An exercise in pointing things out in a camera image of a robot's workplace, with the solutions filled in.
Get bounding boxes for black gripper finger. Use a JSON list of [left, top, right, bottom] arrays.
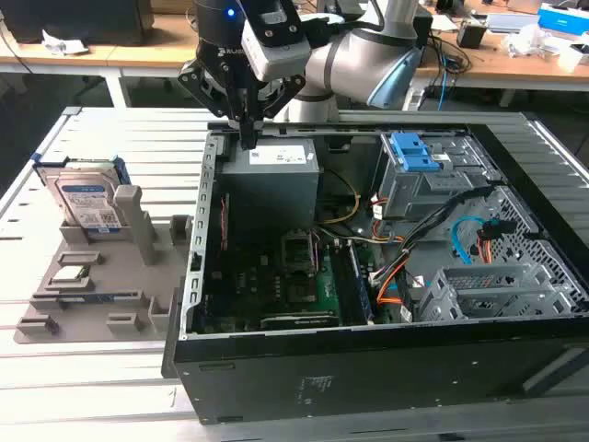
[[248, 73, 307, 150], [178, 58, 250, 150]]

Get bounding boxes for blue empty disk carrier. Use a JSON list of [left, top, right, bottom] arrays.
[[388, 132, 441, 173]]

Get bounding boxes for hard disk in blue carrier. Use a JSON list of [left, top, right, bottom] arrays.
[[34, 155, 131, 240]]

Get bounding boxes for grey disk bay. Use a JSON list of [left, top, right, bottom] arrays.
[[375, 133, 496, 220]]

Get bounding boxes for grey power supply unit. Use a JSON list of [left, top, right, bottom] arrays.
[[215, 138, 325, 231]]

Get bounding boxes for large black case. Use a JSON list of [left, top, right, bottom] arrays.
[[0, 0, 156, 46]]

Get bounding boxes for crumpled white paper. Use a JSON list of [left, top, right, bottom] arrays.
[[40, 29, 90, 55]]

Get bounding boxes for CPU socket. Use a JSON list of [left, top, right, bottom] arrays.
[[280, 227, 319, 278]]

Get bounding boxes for dark motherboard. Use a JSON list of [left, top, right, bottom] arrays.
[[198, 225, 383, 332]]

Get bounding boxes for green RAM stick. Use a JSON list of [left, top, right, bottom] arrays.
[[319, 248, 342, 321]]

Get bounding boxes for small black box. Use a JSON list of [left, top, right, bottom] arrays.
[[456, 18, 488, 50]]

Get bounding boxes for grey parts rack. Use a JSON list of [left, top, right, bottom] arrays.
[[13, 184, 197, 344]]

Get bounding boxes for black graphics card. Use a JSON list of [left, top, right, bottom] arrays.
[[260, 311, 340, 330]]

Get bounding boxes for silver CPU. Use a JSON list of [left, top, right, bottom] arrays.
[[50, 265, 89, 283]]

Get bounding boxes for wooden desk with clutter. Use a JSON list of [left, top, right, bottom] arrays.
[[409, 4, 589, 108]]

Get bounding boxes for blue RAM stick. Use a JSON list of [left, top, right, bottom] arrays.
[[58, 293, 115, 306]]

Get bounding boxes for orange black power connector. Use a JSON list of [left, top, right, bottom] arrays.
[[476, 219, 515, 265]]

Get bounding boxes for grey metal drive cage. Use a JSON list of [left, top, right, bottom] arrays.
[[417, 262, 576, 323]]

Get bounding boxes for black open PC case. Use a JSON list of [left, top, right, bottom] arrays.
[[161, 110, 589, 425]]

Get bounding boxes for blue and white box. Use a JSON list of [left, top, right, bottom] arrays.
[[536, 1, 589, 31]]

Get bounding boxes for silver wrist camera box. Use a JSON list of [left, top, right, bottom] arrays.
[[239, 9, 312, 83]]

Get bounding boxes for wooden desk white frame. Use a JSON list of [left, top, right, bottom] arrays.
[[0, 12, 203, 108]]

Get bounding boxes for yellow wire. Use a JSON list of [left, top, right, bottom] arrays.
[[318, 170, 361, 226]]

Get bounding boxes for blue hanging cable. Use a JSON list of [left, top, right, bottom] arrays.
[[435, 48, 451, 112]]

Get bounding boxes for black cable bundle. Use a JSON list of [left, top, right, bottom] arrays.
[[396, 186, 493, 263]]

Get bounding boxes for orange wire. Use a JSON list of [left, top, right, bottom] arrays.
[[375, 257, 415, 307]]

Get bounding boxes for light blue data wire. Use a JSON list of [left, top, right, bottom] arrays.
[[450, 216, 487, 266]]

